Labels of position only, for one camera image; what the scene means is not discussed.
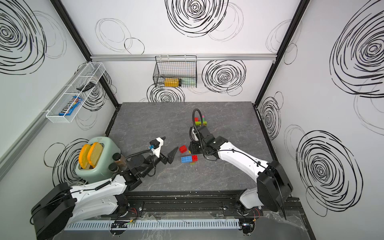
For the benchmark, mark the black remote control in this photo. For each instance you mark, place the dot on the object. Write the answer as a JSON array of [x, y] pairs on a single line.
[[86, 87]]

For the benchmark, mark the yellow toast slice right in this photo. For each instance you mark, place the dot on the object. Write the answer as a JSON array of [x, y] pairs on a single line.
[[95, 154]]

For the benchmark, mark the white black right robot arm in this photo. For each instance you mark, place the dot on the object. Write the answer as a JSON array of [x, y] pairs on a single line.
[[273, 185]]

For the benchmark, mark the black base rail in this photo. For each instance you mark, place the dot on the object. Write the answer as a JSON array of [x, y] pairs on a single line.
[[188, 203]]

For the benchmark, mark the yellow box in basket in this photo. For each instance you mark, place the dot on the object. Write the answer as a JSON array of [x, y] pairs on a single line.
[[172, 82]]

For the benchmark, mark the green item in basket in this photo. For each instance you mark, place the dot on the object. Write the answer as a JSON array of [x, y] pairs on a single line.
[[188, 82]]

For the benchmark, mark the lime green long lego brick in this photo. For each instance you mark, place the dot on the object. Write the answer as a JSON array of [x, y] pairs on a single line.
[[200, 123]]

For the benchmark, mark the blue lego brick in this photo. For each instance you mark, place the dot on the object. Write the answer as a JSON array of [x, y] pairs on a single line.
[[187, 159]]

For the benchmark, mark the small red lego brick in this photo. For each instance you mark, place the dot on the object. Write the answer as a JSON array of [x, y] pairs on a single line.
[[183, 149]]

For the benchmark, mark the aluminium wall rail back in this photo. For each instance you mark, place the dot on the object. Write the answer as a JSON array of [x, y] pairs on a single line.
[[183, 57]]

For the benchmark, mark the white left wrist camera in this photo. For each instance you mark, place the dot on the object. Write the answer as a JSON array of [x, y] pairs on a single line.
[[156, 145]]

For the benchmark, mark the black corner frame post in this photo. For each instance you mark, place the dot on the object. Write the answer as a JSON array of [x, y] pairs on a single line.
[[66, 19], [303, 4]]

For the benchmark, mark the aluminium wall rail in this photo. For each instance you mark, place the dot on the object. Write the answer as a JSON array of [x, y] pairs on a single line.
[[183, 57], [13, 153]]

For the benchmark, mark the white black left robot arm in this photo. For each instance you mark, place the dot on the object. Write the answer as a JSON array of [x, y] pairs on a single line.
[[65, 205]]

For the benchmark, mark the black corner frame post right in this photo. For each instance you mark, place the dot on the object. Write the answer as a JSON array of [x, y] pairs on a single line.
[[303, 4]]

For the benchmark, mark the yellow toast slice left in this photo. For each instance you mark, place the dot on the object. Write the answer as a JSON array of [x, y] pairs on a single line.
[[83, 156]]

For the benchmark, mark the aluminium wall rail left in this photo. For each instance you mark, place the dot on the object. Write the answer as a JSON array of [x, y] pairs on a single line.
[[13, 153]]

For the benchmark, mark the black corner frame post left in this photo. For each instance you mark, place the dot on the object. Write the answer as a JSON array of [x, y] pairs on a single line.
[[66, 19]]

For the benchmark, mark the blue candy packet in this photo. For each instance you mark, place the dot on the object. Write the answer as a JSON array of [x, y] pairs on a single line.
[[71, 106]]

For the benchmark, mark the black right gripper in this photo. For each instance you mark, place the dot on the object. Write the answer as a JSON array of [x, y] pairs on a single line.
[[193, 148]]

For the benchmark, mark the yellow toast slice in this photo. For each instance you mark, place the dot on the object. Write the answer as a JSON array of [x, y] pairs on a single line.
[[95, 154], [83, 156]]

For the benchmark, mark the black wire wall basket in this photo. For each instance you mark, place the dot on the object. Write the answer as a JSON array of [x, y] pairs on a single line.
[[173, 69]]

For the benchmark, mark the white wire shelf basket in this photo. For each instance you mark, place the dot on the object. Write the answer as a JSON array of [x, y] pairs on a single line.
[[92, 73]]

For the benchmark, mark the white slotted cable duct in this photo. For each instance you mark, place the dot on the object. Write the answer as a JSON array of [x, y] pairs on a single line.
[[193, 224]]

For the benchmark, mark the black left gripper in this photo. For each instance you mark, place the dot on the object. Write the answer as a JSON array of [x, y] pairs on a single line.
[[170, 157]]

